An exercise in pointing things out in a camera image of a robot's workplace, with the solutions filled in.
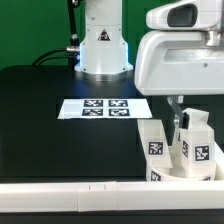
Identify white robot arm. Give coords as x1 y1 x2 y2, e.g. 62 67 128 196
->
75 0 224 115

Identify paper sheet with markers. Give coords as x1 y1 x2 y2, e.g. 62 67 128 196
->
58 99 152 120

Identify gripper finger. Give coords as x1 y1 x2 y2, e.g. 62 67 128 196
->
167 95 190 129

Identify white barrier rail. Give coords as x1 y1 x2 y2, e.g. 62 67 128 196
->
215 144 224 181
0 181 224 213

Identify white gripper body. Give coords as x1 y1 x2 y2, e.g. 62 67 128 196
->
134 0 224 96

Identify black pole with connector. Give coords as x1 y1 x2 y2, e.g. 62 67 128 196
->
66 0 81 68

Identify black cables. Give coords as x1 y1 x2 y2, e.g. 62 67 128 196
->
31 48 78 66

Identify white front barrier rail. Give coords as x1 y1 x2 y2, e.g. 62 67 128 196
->
0 181 224 213

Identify white round stool seat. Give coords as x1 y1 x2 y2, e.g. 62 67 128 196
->
145 145 218 183

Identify white right barrier rail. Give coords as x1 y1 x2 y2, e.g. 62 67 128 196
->
215 144 224 181

